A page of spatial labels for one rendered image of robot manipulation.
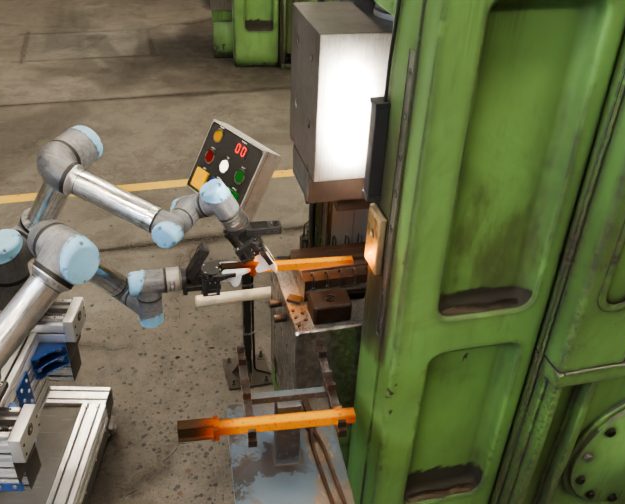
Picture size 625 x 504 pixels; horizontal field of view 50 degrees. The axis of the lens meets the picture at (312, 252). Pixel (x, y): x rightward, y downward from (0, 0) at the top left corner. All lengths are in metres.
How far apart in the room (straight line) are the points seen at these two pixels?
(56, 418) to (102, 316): 0.89
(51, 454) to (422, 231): 1.69
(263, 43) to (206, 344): 4.08
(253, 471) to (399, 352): 0.49
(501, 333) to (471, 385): 0.25
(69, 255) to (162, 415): 1.41
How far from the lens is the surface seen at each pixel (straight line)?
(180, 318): 3.53
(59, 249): 1.82
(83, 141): 2.10
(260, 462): 1.89
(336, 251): 2.24
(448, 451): 2.31
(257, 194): 2.45
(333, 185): 1.93
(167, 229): 1.87
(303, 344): 2.05
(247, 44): 6.86
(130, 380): 3.24
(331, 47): 1.72
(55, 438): 2.79
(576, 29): 1.64
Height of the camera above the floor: 2.24
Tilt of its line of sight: 34 degrees down
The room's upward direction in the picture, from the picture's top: 3 degrees clockwise
